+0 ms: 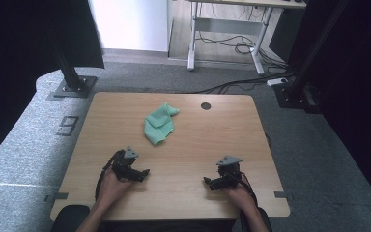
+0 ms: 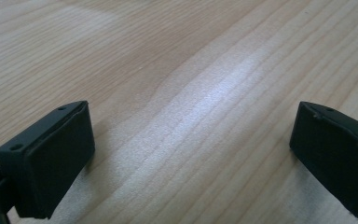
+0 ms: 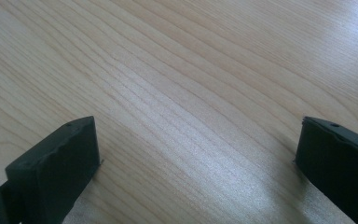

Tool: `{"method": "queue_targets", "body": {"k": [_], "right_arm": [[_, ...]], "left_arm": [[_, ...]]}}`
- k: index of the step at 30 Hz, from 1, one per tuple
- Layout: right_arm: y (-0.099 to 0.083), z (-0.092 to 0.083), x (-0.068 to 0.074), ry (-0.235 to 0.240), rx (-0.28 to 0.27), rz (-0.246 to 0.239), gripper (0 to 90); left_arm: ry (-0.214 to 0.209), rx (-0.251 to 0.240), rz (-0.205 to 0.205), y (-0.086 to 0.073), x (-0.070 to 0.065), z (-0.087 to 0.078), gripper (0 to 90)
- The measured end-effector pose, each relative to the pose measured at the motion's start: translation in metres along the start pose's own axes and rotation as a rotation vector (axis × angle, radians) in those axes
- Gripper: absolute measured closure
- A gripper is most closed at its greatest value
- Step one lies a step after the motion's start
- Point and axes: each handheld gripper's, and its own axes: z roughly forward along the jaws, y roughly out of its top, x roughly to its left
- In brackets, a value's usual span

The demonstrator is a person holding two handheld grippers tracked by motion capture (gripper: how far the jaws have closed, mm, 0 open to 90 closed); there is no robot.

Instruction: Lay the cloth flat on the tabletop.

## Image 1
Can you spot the black metal stand, grey base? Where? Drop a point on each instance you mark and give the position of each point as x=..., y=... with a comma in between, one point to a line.
x=74, y=85

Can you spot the grey tape strip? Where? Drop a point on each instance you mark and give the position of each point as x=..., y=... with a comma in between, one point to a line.
x=56, y=196

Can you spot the person's right hand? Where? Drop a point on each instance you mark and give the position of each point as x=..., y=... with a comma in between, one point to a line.
x=241, y=196

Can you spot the white desk frame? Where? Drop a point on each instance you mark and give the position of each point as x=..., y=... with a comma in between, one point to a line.
x=228, y=26

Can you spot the white power strip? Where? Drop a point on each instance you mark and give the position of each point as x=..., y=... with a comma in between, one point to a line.
x=277, y=81

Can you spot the black curtain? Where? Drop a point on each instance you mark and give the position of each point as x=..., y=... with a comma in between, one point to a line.
x=22, y=42
x=360, y=80

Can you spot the person's dark clothing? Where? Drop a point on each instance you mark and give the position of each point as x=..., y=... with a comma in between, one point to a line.
x=167, y=226

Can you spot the person's left hand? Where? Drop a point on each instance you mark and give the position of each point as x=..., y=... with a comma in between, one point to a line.
x=112, y=190

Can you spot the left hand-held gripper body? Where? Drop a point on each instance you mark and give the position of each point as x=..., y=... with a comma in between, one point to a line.
x=124, y=164

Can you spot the grey tape number mark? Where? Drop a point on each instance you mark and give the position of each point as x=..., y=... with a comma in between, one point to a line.
x=67, y=126

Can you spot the round black table grommet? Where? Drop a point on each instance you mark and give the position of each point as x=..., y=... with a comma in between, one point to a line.
x=205, y=106

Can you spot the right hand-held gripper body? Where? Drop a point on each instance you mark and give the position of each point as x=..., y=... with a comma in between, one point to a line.
x=229, y=170

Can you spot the green microfibre cloth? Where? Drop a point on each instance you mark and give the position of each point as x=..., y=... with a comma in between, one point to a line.
x=157, y=129

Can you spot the black metal stand, dark base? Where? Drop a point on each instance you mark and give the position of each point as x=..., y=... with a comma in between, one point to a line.
x=298, y=83

